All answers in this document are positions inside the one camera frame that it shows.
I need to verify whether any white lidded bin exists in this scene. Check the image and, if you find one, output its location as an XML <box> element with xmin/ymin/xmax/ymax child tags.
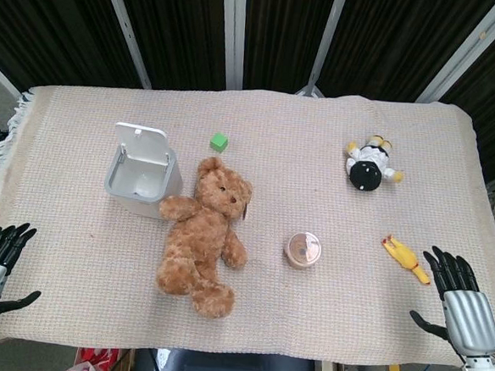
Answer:
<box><xmin>102</xmin><ymin>120</ymin><xmax>188</xmax><ymax>222</ymax></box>

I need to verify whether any dark robot base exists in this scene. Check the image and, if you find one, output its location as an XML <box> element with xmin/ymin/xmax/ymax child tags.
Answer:
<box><xmin>134</xmin><ymin>344</ymin><xmax>317</xmax><ymax>371</ymax></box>

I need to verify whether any beige woven tablecloth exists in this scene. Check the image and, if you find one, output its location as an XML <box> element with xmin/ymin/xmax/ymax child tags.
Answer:
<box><xmin>0</xmin><ymin>69</ymin><xmax>495</xmax><ymax>371</ymax></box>

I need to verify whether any green cube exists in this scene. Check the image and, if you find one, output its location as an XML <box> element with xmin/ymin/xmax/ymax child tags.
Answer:
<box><xmin>209</xmin><ymin>131</ymin><xmax>230</xmax><ymax>154</ymax></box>

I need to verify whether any black curtain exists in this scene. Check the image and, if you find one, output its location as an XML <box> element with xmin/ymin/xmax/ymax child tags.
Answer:
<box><xmin>0</xmin><ymin>0</ymin><xmax>495</xmax><ymax>182</ymax></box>

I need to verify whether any white metal frame post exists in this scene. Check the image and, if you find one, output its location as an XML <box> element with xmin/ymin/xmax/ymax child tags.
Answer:
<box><xmin>295</xmin><ymin>0</ymin><xmax>350</xmax><ymax>99</ymax></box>
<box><xmin>414</xmin><ymin>0</ymin><xmax>495</xmax><ymax>108</ymax></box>
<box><xmin>0</xmin><ymin>54</ymin><xmax>25</xmax><ymax>99</ymax></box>
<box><xmin>215</xmin><ymin>0</ymin><xmax>249</xmax><ymax>91</ymax></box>
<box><xmin>92</xmin><ymin>0</ymin><xmax>159</xmax><ymax>90</ymax></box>

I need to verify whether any yellow rubber chicken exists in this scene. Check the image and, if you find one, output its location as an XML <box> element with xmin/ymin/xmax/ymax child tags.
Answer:
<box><xmin>378</xmin><ymin>234</ymin><xmax>435</xmax><ymax>286</ymax></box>

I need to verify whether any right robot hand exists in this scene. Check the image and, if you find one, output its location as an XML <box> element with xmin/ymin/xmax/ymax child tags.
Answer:
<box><xmin>407</xmin><ymin>244</ymin><xmax>495</xmax><ymax>361</ymax></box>

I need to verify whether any red and white bag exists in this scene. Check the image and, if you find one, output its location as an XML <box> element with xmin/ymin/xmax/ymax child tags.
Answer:
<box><xmin>63</xmin><ymin>344</ymin><xmax>121</xmax><ymax>371</ymax></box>

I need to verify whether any black and white doll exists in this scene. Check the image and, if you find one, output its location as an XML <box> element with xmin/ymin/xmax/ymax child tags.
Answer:
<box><xmin>342</xmin><ymin>132</ymin><xmax>408</xmax><ymax>195</ymax></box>

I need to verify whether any brown teddy bear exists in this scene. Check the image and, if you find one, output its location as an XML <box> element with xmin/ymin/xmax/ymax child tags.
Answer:
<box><xmin>150</xmin><ymin>152</ymin><xmax>256</xmax><ymax>322</ymax></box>

